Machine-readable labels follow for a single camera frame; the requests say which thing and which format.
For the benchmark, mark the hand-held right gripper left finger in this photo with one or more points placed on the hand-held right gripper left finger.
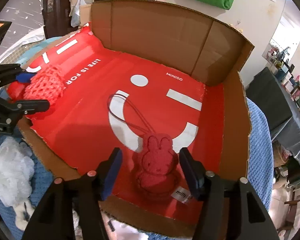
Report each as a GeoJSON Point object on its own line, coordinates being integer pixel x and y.
{"type": "Point", "coordinates": [112, 177]}

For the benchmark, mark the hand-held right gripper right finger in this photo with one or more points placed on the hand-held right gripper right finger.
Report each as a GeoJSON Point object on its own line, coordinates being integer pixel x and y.
{"type": "Point", "coordinates": [191, 177]}

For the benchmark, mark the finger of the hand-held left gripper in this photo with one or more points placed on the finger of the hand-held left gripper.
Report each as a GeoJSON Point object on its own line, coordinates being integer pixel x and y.
{"type": "Point", "coordinates": [26, 77]}
{"type": "Point", "coordinates": [30, 105]}

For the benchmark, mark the red soft toy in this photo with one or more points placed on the red soft toy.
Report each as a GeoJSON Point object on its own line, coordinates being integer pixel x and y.
{"type": "Point", "coordinates": [15, 90]}

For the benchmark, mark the red knitted mesh pouch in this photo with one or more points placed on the red knitted mesh pouch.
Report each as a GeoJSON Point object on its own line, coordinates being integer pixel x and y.
{"type": "Point", "coordinates": [45, 85]}

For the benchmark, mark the red rabbit plush toy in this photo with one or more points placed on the red rabbit plush toy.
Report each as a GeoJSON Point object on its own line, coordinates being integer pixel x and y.
{"type": "Point", "coordinates": [156, 165]}

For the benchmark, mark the white fluffy bath pouf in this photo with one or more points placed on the white fluffy bath pouf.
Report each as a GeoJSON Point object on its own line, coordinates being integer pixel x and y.
{"type": "Point", "coordinates": [10, 165]}

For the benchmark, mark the small white plush toy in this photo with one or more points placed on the small white plush toy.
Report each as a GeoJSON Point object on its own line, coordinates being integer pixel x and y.
{"type": "Point", "coordinates": [22, 212]}

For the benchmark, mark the cardboard box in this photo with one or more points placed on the cardboard box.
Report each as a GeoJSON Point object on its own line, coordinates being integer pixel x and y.
{"type": "Point", "coordinates": [152, 30]}

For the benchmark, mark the white plastic sheet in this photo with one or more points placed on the white plastic sheet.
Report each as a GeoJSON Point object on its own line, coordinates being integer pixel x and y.
{"type": "Point", "coordinates": [22, 42]}

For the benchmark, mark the blue knitted blanket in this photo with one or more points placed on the blue knitted blanket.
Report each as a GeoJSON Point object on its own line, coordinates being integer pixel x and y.
{"type": "Point", "coordinates": [258, 155]}

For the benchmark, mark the dark wooden door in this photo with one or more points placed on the dark wooden door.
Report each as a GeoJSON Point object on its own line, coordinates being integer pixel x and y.
{"type": "Point", "coordinates": [61, 12]}

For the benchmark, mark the crumpled plastic bags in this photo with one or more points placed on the crumpled plastic bags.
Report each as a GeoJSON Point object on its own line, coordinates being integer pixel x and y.
{"type": "Point", "coordinates": [76, 10]}

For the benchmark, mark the black-clothed table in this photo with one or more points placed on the black-clothed table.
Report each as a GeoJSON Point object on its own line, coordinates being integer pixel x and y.
{"type": "Point", "coordinates": [272, 100]}

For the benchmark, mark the dark table with bottles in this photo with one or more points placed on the dark table with bottles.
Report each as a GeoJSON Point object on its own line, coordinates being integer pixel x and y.
{"type": "Point", "coordinates": [290, 75]}

